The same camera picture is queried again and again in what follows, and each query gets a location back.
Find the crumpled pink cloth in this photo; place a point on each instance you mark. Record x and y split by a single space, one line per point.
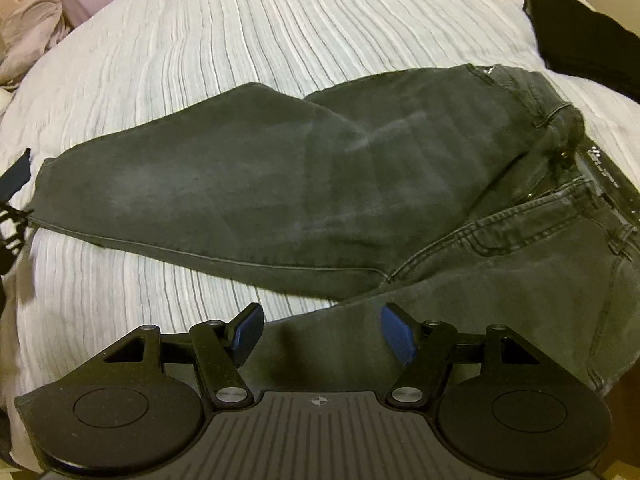
27 30

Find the white ribbed bedspread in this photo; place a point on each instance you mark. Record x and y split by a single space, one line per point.
250 35

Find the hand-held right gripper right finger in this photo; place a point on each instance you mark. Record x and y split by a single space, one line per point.
397 335

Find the black folded cloth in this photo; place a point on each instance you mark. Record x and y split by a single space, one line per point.
585 35

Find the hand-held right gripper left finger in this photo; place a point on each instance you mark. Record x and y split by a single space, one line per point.
248 332

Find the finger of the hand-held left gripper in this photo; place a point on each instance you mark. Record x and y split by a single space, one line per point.
15 175
12 232

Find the dark grey jeans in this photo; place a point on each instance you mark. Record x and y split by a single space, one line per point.
300 185

